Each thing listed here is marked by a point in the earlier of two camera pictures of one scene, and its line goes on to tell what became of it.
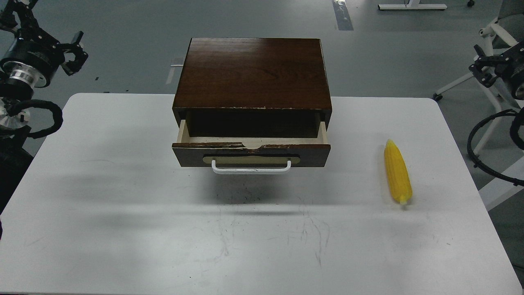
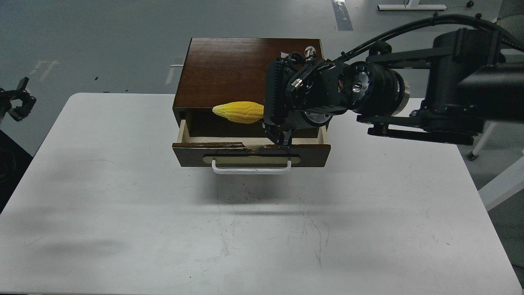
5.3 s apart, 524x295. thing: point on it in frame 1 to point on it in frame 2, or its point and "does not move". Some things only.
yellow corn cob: (397, 171) to (242, 112)
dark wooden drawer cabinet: (253, 87) does not move
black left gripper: (17, 19) to (19, 113)
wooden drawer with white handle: (251, 155) does not move
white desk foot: (412, 5) does not move
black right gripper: (507, 64) to (313, 91)
